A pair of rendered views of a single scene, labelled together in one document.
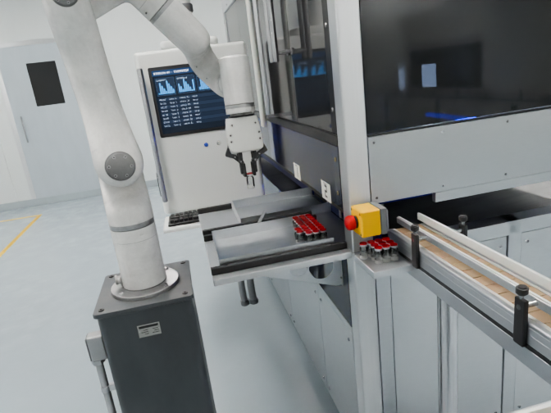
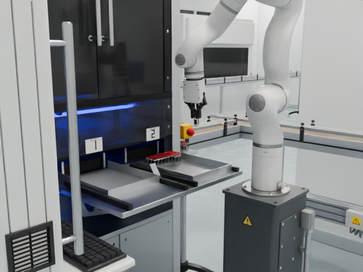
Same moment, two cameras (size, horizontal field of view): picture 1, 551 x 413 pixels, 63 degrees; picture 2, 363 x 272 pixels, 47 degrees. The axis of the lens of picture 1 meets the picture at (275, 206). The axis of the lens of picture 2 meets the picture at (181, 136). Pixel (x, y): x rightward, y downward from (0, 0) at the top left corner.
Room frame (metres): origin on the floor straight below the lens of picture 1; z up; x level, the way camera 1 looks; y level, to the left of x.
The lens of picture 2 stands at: (2.41, 1.51, 1.42)
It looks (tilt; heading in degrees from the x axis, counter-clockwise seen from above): 12 degrees down; 234
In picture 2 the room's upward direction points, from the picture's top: straight up
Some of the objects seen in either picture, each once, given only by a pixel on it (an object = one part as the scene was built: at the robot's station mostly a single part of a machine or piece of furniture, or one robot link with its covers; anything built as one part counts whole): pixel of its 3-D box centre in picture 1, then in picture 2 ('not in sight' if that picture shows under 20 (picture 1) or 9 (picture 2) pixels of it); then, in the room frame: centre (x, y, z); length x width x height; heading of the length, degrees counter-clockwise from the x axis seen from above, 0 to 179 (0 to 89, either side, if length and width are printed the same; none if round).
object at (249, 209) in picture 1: (278, 205); (108, 177); (1.68, -0.01, 0.90); 0.34 x 0.26 x 0.04; 101
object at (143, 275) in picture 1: (138, 255); (266, 167); (1.18, 0.40, 0.95); 0.19 x 0.19 x 0.18
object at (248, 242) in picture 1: (269, 239); (183, 166); (1.32, 0.03, 0.90); 0.34 x 0.26 x 0.04; 101
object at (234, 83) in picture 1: (235, 79); (192, 55); (1.30, 0.07, 1.39); 0.09 x 0.08 x 0.13; 24
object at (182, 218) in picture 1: (212, 212); (71, 240); (1.96, 0.29, 0.82); 0.40 x 0.14 x 0.02; 99
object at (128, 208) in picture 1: (122, 179); (265, 116); (1.21, 0.41, 1.16); 0.19 x 0.12 x 0.24; 20
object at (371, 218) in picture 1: (368, 219); (183, 130); (1.12, -0.24, 0.99); 0.08 x 0.07 x 0.07; 101
